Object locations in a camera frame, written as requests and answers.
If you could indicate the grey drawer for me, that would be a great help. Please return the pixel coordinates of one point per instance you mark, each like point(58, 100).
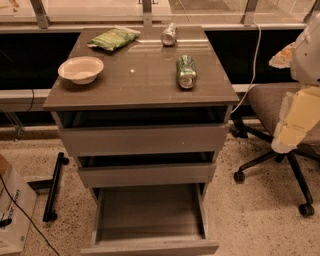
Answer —
point(143, 140)
point(158, 220)
point(147, 175)

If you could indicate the white paper bowl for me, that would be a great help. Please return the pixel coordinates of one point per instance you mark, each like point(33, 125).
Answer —
point(81, 70)

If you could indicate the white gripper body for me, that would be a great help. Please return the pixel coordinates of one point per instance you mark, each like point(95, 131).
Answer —
point(307, 56)

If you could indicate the grey office chair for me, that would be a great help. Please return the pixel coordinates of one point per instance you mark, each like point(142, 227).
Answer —
point(265, 101)

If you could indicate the cardboard box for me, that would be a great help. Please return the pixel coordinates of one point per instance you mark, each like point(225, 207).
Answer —
point(17, 201)

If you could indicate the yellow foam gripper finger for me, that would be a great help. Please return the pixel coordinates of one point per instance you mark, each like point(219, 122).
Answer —
point(282, 59)
point(299, 114)

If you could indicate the silver soda can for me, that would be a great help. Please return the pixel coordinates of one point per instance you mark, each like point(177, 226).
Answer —
point(168, 36)

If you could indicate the middle grey drawer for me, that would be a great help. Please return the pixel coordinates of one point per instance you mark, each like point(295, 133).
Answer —
point(147, 175)

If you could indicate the top grey drawer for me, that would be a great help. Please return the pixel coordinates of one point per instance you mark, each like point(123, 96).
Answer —
point(143, 140)

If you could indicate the bottom grey drawer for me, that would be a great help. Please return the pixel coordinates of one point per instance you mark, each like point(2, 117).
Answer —
point(158, 220)

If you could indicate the grey drawer cabinet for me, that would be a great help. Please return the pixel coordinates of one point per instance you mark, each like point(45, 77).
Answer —
point(138, 88)

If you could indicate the black metal stand foot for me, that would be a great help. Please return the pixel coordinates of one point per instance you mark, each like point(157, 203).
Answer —
point(49, 213)

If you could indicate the green soda can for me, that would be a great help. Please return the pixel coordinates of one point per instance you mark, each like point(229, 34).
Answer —
point(186, 72)

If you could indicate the green chip bag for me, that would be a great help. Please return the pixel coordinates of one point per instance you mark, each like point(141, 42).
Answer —
point(114, 38)

